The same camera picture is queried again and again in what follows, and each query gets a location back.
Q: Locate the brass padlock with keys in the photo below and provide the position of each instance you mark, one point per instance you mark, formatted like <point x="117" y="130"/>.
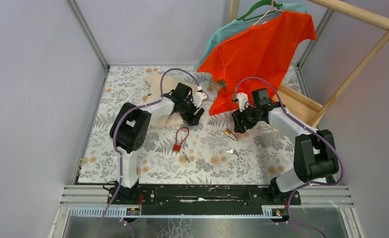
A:
<point x="231" y="135"/>

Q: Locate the pink clothes hanger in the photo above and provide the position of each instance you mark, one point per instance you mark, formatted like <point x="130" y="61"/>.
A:
<point x="266" y="14"/>

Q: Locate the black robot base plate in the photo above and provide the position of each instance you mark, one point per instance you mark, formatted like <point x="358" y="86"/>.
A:
<point x="225" y="196"/>

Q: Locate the green clothes hanger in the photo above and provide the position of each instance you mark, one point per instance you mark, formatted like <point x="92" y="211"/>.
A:
<point x="255" y="6"/>

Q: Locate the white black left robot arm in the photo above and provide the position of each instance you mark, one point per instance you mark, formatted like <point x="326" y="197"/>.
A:
<point x="130" y="127"/>

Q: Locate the red cable lock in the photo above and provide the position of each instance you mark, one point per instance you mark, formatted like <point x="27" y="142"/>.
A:
<point x="180" y="140"/>

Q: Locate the floral patterned table mat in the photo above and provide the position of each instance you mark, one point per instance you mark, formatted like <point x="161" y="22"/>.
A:
<point x="264" y="152"/>

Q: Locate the white slotted cable duct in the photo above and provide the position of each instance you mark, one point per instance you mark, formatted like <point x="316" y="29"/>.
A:
<point x="195" y="212"/>

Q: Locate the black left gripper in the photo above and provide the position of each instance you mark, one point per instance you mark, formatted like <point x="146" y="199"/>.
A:
<point x="192" y="119"/>

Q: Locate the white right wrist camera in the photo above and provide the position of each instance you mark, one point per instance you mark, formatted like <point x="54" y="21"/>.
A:
<point x="242" y="100"/>

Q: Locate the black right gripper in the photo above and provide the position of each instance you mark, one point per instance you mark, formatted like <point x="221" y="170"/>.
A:
<point x="238" y="116"/>

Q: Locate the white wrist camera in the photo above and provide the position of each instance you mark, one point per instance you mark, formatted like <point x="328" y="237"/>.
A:
<point x="242" y="100"/>
<point x="199" y="97"/>

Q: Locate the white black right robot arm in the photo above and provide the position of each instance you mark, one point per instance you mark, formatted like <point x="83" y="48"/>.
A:
<point x="314" y="151"/>

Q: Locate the orange t-shirt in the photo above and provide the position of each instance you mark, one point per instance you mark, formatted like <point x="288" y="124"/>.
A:
<point x="256" y="58"/>

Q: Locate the teal t-shirt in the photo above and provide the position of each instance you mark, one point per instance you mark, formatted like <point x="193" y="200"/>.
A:
<point x="238" y="26"/>

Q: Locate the wooden clothes rack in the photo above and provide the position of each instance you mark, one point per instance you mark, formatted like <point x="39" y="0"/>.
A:
<point x="362" y="109"/>

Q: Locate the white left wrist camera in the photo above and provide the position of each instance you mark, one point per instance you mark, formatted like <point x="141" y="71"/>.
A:
<point x="199" y="97"/>

